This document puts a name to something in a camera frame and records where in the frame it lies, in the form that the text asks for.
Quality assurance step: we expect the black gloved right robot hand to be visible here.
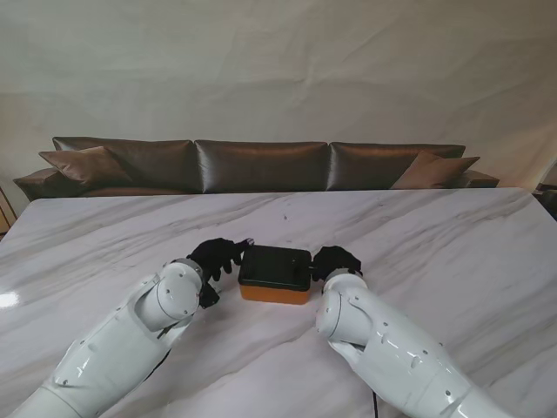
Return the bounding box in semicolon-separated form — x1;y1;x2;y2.
311;246;364;283

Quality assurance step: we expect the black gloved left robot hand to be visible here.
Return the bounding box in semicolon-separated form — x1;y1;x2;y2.
186;237;256;282

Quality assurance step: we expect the orange tissue box cover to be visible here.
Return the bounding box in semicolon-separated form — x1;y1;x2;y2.
238;282;311;307

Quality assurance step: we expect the brown leather sofa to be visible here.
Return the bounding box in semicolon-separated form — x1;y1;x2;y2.
12;136;500;202

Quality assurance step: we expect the brown throw pillow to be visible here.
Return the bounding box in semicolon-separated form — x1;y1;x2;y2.
37;145;134;185
390;151;481;190

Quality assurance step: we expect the white fabric backdrop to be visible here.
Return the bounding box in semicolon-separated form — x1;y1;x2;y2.
0;0;557;204

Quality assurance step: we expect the wooden furniture piece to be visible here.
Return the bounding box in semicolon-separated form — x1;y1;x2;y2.
0;182;17;239

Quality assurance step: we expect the dark furniture piece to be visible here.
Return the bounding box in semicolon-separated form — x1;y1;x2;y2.
534;181;557;219

